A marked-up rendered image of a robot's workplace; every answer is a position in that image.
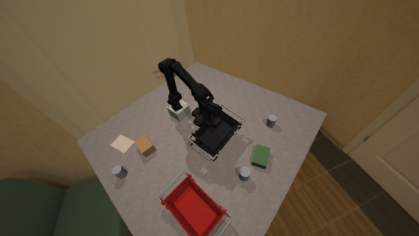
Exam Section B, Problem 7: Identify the grey cylinder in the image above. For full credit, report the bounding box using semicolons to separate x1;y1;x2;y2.
239;167;251;181
112;165;128;179
267;115;277;128

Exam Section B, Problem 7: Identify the brown cardboard box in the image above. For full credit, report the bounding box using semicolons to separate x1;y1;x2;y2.
135;135;156;158

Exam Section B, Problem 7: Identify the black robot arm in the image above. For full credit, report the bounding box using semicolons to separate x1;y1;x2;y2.
158;58;222;127

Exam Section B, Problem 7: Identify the green flat box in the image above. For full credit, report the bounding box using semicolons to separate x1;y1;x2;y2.
252;144;270;169

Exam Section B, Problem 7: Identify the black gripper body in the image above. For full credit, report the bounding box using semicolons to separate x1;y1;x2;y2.
191;107;222;128

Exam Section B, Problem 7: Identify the beige flat panel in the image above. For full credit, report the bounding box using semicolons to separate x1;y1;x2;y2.
110;135;135;153

